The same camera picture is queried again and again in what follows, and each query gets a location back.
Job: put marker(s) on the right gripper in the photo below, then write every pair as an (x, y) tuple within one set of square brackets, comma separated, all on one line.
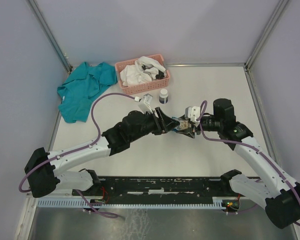
[(195, 128)]

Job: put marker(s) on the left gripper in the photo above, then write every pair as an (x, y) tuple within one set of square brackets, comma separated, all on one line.
[(161, 122)]

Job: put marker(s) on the clear vitamin pill bottle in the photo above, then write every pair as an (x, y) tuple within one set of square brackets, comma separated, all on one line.
[(183, 125)]

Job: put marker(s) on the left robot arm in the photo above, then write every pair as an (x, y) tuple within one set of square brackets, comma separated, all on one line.
[(50, 171)]

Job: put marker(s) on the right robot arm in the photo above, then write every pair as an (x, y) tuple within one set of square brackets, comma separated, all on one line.
[(277, 192)]

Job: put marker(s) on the white cap pill bottle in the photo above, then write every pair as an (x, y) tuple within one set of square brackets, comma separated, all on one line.
[(163, 96)]

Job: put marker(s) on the pink plastic basket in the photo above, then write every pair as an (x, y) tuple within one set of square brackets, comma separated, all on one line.
[(156, 84)]

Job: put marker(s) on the black item in basket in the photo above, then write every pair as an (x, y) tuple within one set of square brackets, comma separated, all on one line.
[(159, 76)]

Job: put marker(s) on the white cloth in basket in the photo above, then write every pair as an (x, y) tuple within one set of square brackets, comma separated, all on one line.
[(141, 71)]

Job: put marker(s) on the teal shirt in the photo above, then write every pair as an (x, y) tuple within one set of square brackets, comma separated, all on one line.
[(82, 87)]

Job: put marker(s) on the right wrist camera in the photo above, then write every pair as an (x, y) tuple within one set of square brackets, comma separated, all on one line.
[(192, 114)]

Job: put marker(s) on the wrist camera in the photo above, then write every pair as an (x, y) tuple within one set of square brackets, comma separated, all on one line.
[(192, 114), (144, 103)]

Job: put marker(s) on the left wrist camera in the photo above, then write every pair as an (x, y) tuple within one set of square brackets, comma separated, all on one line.
[(144, 103)]

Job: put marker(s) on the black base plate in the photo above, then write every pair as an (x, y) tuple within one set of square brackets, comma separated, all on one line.
[(111, 186)]

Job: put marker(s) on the white cable duct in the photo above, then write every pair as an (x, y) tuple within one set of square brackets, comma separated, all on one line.
[(143, 201)]

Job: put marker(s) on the aluminium frame post right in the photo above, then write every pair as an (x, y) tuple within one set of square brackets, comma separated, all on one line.
[(267, 32)]

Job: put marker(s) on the aluminium frame post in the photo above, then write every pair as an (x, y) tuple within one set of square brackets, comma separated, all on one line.
[(49, 34), (267, 32)]

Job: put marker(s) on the aluminium frame post left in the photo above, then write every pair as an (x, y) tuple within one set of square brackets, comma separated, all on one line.
[(49, 34)]

